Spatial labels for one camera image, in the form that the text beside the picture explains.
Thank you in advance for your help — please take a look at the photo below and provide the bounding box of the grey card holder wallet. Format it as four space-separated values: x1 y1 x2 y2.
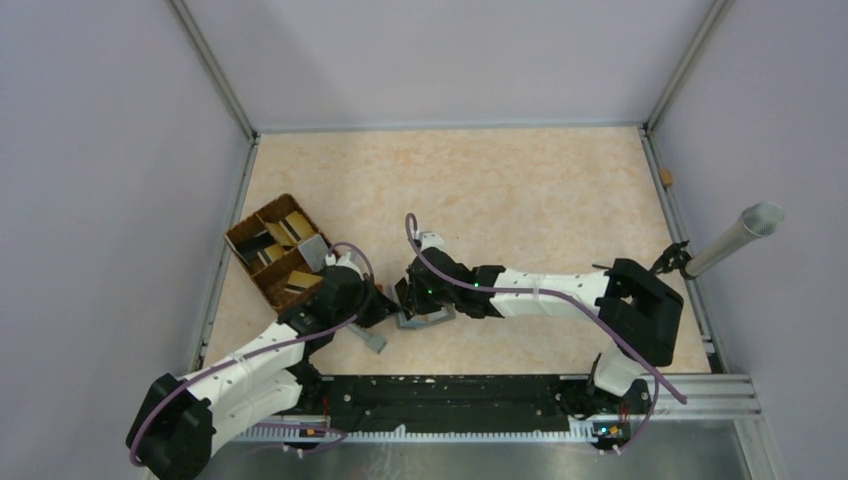
396 307 456 330

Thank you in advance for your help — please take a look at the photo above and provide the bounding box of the brown woven divided basket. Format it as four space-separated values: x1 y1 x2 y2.
224 193 331 314

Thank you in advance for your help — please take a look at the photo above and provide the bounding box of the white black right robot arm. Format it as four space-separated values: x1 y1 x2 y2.
393 247 684 412

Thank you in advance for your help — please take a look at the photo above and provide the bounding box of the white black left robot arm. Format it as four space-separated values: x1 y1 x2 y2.
126 266 400 479

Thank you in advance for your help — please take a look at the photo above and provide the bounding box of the gold card in basket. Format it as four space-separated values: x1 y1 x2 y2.
264 211 316 249

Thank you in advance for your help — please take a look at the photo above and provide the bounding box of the black shiny credit card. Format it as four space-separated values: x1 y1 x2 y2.
235 231 277 265

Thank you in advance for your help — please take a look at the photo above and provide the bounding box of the grey plastic toy bolt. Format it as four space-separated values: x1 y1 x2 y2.
347 324 387 354

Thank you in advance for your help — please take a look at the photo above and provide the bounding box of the small wooden block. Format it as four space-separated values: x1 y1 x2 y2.
659 168 673 187

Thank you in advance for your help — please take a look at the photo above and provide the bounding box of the silver metal tube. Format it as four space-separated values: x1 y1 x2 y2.
683 201 785 278

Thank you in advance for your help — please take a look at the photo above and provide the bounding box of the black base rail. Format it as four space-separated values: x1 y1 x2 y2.
279 374 651 433

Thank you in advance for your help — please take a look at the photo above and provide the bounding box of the black clamp bracket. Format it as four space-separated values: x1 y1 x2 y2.
591 241 692 274

